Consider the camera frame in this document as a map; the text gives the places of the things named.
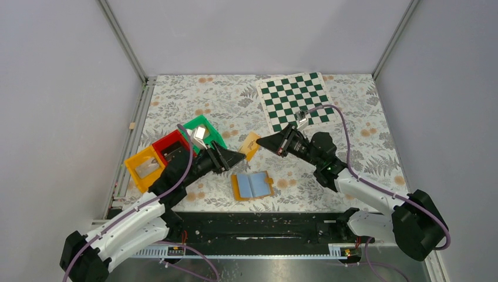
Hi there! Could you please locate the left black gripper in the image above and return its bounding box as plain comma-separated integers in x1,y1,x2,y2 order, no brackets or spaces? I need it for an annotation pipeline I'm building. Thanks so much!
182,140,246,187

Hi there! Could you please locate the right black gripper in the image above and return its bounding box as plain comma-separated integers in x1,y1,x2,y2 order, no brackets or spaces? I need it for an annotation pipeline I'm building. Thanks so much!
256,124,322,168

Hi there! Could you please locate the gold credit card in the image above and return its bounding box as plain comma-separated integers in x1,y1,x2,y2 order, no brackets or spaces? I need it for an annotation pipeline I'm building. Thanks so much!
238,132,260,162

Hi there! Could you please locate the orange card holder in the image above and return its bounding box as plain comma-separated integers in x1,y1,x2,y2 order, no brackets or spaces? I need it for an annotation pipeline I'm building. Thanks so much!
230,171,274,202

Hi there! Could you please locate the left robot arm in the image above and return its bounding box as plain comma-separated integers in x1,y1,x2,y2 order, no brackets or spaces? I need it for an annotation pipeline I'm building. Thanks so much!
59,142,246,281

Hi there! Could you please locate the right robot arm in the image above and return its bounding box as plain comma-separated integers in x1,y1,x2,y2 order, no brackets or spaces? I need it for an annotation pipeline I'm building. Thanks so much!
256,125,447,261

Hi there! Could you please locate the black card in red bin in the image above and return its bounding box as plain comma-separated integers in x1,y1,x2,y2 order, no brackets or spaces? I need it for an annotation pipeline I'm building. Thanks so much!
161,142,189,162

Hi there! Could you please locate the silver card in yellow bin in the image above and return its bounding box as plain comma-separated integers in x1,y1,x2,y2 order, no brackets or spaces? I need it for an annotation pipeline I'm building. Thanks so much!
135,157,160,179

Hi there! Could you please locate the green white chessboard mat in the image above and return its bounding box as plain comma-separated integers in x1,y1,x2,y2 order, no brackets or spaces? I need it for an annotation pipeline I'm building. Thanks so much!
255,72,333,133

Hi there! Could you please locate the red plastic bin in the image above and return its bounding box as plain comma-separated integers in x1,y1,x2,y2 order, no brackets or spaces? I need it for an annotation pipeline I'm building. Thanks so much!
152,129,190,166

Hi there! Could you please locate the yellow plastic bin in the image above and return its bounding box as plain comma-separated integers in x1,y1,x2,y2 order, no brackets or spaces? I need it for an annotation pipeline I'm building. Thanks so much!
124,146,166,193

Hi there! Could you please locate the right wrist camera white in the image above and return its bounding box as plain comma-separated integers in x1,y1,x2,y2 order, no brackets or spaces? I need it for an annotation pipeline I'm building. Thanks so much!
295,110,309,130

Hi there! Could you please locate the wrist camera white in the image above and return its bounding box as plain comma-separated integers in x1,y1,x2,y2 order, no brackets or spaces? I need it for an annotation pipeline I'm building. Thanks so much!
295,110,309,130
186,125,207,150

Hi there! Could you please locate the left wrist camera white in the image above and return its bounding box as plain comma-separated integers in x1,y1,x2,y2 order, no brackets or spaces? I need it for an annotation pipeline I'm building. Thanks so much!
186,125,207,150

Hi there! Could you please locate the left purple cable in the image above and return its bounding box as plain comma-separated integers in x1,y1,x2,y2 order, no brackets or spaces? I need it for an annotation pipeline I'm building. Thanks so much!
62,123,221,282

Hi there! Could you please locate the purple cable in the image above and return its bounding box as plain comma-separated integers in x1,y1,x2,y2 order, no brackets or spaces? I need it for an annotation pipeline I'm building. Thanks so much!
305,104,452,282
62,123,221,282

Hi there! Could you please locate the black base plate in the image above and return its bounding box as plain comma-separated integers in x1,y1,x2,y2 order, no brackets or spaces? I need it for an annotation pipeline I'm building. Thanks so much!
165,212,366,256

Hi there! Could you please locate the aluminium rail front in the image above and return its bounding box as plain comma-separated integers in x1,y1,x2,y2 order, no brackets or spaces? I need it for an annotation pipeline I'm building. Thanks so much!
89,220,439,261

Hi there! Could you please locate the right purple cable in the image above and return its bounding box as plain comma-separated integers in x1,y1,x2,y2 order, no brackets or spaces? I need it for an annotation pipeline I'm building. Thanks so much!
305,104,452,282

